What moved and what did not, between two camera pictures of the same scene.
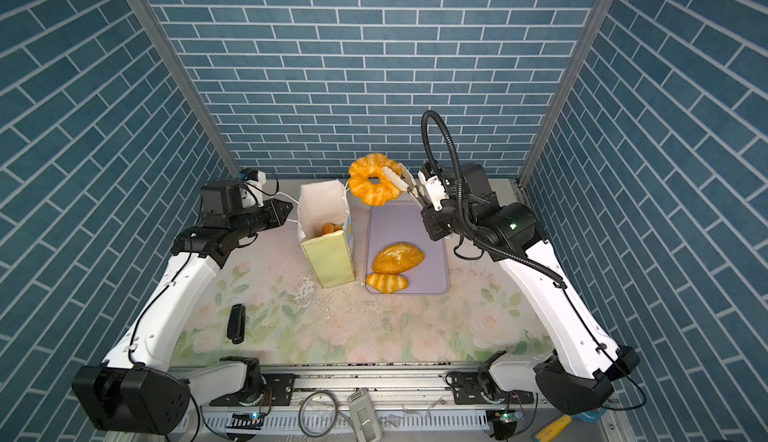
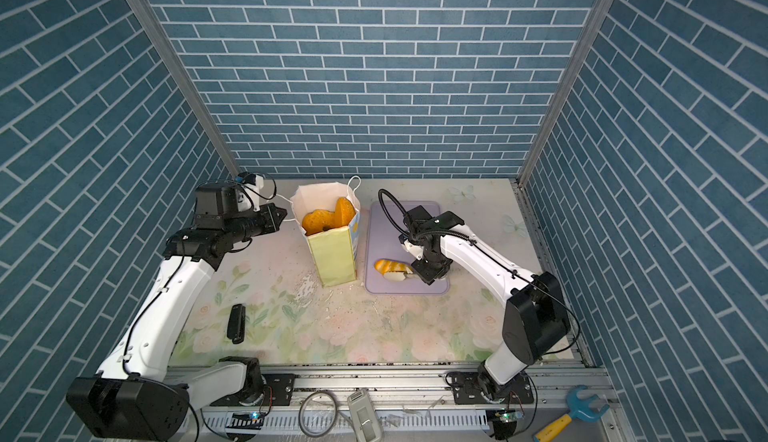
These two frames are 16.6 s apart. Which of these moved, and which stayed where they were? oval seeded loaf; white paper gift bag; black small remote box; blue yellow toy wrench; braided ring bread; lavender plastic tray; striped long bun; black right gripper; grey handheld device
Moved: striped long bun; black right gripper; oval seeded loaf; braided ring bread
Stayed: grey handheld device; blue yellow toy wrench; lavender plastic tray; black small remote box; white paper gift bag
